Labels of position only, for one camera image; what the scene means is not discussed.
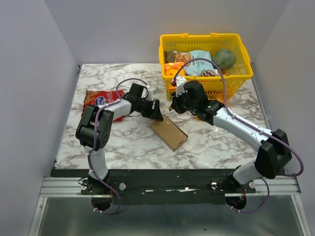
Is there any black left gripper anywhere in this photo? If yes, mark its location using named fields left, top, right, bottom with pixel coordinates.
left=137, top=98, right=164, bottom=121

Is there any brown cardboard express box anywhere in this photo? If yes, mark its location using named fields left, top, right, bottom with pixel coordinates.
left=150, top=115, right=188, bottom=151

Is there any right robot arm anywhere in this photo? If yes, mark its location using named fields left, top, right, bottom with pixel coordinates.
left=171, top=79, right=292, bottom=193

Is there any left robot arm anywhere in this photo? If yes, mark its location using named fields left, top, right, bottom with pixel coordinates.
left=75, top=83, right=163, bottom=194

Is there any orange Scrub Daddy sponge box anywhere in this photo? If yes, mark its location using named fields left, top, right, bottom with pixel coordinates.
left=164, top=62, right=184, bottom=78

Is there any light blue cassava chips bag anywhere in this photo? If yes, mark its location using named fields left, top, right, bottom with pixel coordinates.
left=172, top=50, right=215, bottom=77

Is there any red snack bag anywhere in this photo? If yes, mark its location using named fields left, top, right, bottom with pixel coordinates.
left=81, top=90, right=119, bottom=115

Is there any green netted melon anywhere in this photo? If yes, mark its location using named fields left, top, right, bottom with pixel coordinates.
left=213, top=49, right=236, bottom=70

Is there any yellow plastic shopping basket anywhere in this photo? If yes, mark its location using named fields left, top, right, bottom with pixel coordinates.
left=159, top=33, right=253, bottom=100

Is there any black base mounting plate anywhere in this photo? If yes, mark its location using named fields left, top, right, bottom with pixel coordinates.
left=50, top=168, right=286, bottom=205

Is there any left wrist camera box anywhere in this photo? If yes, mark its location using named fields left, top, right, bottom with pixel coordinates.
left=145, top=85, right=159, bottom=101

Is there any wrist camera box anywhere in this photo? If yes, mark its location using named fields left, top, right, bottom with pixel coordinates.
left=172, top=75, right=187, bottom=97
left=145, top=85, right=159, bottom=101

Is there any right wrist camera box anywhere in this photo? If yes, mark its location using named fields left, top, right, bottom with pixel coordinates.
left=172, top=75, right=187, bottom=97

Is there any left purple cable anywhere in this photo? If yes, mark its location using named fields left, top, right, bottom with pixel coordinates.
left=87, top=78, right=151, bottom=214

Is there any purple cable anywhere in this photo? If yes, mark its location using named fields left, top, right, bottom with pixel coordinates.
left=87, top=78, right=151, bottom=214
left=173, top=58, right=304, bottom=213

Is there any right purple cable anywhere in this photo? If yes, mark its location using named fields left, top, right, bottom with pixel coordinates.
left=173, top=58, right=304, bottom=213

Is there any aluminium frame rail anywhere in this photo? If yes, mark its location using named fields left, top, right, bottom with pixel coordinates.
left=29, top=177, right=311, bottom=236

